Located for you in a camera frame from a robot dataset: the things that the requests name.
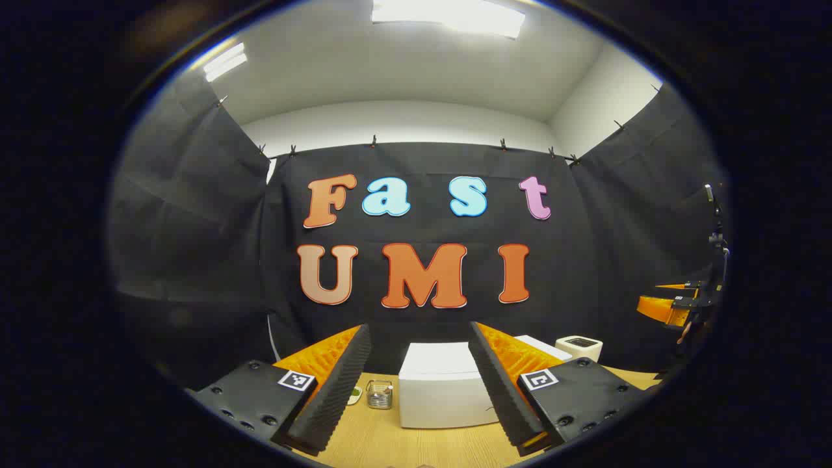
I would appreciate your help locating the small white green dish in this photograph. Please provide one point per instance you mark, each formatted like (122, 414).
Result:
(355, 395)

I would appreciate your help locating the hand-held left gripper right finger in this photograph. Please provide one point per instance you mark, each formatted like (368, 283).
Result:
(500, 396)

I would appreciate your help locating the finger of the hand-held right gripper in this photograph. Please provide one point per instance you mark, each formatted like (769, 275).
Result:
(682, 286)
(666, 310)

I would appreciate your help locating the white microwave oven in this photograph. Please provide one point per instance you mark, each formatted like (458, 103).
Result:
(442, 390)

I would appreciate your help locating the ceiling light panel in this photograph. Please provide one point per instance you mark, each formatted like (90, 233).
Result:
(224, 62)
(448, 16)

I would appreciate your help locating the small glass jar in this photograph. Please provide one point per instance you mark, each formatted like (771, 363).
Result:
(379, 396)

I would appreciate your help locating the white toaster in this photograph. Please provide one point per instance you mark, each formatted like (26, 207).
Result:
(578, 351)

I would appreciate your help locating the black backdrop cloth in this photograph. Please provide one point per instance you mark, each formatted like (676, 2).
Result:
(585, 227)

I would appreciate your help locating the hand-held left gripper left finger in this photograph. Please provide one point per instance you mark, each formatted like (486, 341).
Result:
(338, 396)

